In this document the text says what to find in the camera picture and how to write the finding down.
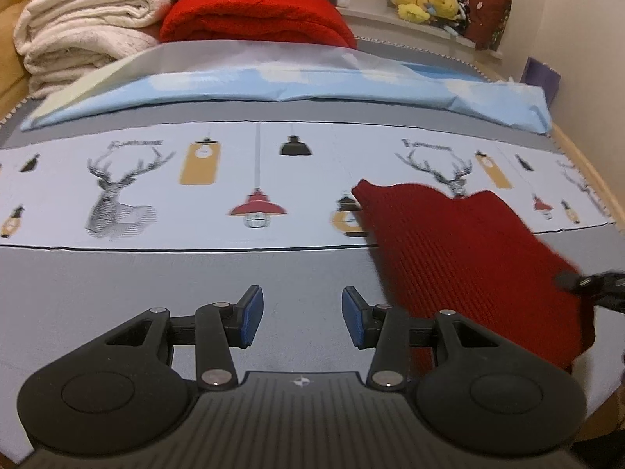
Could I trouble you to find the grey printed bed sheet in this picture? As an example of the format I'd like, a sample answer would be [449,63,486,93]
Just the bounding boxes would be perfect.
[0,102,625,466]

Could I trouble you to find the folded red blanket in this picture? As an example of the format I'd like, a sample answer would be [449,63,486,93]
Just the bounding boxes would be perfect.
[159,0,357,50]

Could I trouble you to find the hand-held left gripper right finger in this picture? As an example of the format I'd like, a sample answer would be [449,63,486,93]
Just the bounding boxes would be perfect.
[341,285,512,392]

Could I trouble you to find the yellow bear plush toy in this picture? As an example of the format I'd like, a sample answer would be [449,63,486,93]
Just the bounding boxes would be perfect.
[427,0,460,23]

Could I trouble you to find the wooden headboard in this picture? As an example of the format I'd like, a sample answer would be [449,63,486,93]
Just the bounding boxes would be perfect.
[0,0,50,119]

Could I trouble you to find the wooden bed side rail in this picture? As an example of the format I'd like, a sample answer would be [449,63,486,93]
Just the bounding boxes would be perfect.
[550,121,625,235]

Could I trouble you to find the yellow duck plush toy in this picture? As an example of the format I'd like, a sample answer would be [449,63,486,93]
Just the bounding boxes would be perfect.
[396,0,433,25]

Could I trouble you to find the purple box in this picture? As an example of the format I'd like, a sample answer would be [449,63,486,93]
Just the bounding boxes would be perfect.
[521,57,563,109]

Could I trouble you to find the black white striped plush toy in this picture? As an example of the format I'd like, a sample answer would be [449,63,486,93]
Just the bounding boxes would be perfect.
[442,4,472,39]

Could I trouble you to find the red knit sweater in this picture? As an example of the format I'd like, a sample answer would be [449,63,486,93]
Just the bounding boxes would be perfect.
[352,179,598,378]

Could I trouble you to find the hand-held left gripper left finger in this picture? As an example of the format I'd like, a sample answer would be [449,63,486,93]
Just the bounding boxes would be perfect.
[104,283,266,394]

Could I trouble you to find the white curved window ledge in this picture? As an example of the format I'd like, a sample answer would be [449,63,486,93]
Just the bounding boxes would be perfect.
[337,5,505,77]

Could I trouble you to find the light blue duvet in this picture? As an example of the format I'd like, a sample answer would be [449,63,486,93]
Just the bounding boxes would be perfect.
[20,40,554,136]

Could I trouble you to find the folded white fleece blanket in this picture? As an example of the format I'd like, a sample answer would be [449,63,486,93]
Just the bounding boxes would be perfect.
[13,0,173,97]

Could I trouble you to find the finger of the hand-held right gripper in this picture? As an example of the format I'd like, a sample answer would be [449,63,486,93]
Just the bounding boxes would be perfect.
[555,267,625,314]

